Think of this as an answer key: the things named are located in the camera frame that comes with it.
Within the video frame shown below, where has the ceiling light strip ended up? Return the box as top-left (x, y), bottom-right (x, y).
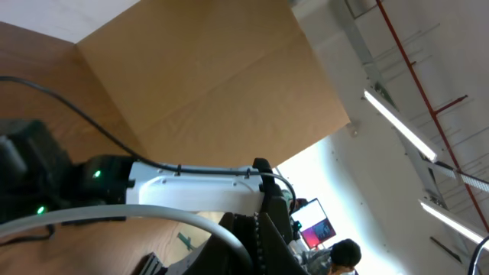
top-left (364, 89), bottom-right (442, 163)
top-left (419, 199), bottom-right (488, 244)

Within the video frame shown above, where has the red ceiling pipe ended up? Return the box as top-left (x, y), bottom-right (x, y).
top-left (376, 0), bottom-right (489, 234)

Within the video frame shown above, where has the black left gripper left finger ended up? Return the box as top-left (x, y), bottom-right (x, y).
top-left (164, 213), bottom-right (254, 275)

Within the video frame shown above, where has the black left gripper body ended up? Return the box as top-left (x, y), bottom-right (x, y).
top-left (1, 118), bottom-right (73, 223)

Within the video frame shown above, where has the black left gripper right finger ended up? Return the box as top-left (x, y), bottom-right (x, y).
top-left (255, 213), bottom-right (307, 275)

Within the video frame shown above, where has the computer monitor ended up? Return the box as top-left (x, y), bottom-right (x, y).
top-left (292, 199), bottom-right (336, 249)

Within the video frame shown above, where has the brown cardboard panel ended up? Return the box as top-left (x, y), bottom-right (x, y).
top-left (78, 1), bottom-right (348, 167)

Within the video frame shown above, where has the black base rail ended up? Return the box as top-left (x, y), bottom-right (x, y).
top-left (138, 253), bottom-right (168, 275)

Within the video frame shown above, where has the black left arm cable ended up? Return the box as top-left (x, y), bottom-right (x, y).
top-left (0, 75), bottom-right (297, 215)

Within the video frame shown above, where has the person with dark hair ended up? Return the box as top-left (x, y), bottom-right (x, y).
top-left (305, 238), bottom-right (363, 275)

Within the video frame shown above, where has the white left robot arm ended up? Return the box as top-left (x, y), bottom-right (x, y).
top-left (1, 119), bottom-right (303, 275)

